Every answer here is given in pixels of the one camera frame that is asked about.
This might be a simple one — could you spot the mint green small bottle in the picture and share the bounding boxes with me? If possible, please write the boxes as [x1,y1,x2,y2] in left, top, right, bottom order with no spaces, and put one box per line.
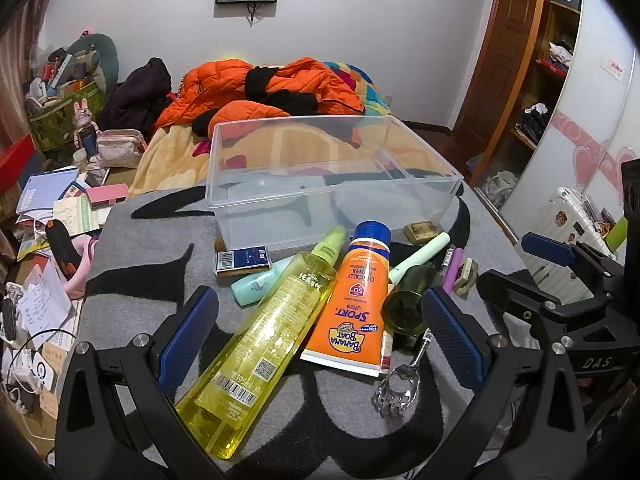
[231,256,296,307]

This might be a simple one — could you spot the red box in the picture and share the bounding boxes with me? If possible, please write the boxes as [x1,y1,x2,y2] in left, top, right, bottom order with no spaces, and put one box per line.
[0,132,38,191]

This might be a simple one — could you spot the small blue card box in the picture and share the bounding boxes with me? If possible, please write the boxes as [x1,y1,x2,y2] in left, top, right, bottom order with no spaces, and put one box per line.
[215,246,273,276]

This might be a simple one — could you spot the small green spray bottle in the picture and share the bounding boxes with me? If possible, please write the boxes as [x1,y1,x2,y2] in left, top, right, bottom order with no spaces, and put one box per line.
[309,226,348,266]

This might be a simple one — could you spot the pink floral pouch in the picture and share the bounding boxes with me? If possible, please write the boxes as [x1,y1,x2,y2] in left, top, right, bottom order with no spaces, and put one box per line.
[96,130,147,169]

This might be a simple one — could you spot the beige cosmetic tube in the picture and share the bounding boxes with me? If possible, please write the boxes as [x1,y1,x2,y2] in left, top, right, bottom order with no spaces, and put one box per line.
[378,332,396,373]

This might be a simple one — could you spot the orange puffer jacket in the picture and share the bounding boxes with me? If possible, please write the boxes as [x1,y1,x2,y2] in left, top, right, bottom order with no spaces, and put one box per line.
[155,57,366,133]

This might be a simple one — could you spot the rabbit figure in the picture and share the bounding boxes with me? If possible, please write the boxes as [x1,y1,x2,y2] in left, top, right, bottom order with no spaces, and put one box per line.
[71,101,101,158]

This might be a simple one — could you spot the mint green tube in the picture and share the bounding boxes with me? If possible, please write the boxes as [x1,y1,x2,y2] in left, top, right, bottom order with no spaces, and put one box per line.
[389,232,452,286]

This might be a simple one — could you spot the orange sunscreen tube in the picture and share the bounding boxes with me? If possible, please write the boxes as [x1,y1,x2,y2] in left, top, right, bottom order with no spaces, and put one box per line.
[300,220,392,378]

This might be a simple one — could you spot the black cloth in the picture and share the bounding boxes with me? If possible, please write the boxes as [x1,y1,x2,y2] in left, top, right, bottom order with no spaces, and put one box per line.
[192,66,321,136]

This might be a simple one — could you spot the tall yellow liquid bottle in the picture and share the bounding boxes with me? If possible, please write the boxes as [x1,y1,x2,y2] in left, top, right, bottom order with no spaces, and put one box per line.
[175,251,339,461]

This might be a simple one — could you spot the green storage box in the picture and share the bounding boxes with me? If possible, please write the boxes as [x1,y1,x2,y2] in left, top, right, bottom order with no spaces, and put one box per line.
[27,82,108,153]

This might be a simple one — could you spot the pink flat box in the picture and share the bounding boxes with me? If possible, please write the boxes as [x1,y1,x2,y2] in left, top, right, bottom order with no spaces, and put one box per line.
[85,183,130,208]

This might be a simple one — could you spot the clear plastic storage box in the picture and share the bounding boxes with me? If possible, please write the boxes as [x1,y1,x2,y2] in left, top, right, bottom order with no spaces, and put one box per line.
[205,114,466,253]

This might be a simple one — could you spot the wooden wardrobe shelves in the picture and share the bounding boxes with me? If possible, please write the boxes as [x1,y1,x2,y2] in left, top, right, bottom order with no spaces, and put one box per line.
[470,0,586,186]

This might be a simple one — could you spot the grey green neck pillow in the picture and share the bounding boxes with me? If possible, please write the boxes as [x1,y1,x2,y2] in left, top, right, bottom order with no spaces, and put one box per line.
[65,33,120,86]

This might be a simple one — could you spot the blue and white notebook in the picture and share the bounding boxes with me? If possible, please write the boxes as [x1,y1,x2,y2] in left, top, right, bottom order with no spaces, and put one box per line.
[15,167,81,216]

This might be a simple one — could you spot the white suitcase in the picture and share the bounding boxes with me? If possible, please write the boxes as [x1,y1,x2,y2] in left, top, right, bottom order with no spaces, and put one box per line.
[525,187,621,301]

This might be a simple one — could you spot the striped curtain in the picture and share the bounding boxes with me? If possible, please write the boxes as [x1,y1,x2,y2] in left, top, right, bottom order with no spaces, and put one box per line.
[0,0,61,151]

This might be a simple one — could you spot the brown wooden door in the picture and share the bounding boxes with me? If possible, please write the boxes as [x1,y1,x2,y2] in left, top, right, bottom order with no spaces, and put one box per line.
[452,0,548,146]

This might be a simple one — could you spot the yellow printed blanket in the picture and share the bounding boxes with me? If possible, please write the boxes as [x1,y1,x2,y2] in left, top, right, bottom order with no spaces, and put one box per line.
[127,112,401,198]

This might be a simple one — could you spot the white power strip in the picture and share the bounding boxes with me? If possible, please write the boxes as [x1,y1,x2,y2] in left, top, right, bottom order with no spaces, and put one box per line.
[0,350,56,401]

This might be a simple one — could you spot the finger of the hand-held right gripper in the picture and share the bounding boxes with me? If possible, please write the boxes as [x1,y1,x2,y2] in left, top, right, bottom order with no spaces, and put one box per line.
[476,269,608,331]
[520,231,626,286]

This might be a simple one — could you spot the colourful patchwork blanket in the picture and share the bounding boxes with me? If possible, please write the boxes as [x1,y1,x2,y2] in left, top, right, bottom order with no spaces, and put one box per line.
[320,61,393,116]

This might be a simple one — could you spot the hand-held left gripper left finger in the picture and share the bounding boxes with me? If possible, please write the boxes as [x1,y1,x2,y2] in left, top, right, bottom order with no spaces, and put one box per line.
[52,285,226,480]

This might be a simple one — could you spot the purple tube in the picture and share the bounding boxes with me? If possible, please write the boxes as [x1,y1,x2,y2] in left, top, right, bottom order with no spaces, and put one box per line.
[446,249,466,295]

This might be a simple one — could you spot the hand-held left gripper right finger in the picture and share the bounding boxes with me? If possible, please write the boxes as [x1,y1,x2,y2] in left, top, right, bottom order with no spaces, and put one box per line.
[420,287,591,480]

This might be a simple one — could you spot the dark purple jacket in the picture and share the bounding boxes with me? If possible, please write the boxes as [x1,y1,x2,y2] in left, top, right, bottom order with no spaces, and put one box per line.
[97,57,173,136]

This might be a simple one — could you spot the black and orange tool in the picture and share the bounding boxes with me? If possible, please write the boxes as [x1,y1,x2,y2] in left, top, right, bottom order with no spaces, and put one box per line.
[45,220,83,281]

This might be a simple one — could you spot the white plastic bag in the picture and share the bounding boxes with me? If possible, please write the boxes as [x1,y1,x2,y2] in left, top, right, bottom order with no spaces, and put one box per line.
[482,170,518,206]

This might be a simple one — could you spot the brown soap block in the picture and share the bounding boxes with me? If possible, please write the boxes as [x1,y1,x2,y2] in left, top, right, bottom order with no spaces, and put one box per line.
[404,220,441,246]

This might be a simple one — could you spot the white wardrobe sliding door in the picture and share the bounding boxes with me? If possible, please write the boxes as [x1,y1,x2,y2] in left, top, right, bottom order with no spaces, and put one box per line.
[500,0,640,241]

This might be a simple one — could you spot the dark green glass bottle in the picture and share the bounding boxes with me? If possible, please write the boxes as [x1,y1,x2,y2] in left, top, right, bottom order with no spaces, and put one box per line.
[381,265,446,336]

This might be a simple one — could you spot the stack of white papers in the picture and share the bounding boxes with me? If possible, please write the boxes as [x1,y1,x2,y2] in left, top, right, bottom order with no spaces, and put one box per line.
[15,260,76,341]

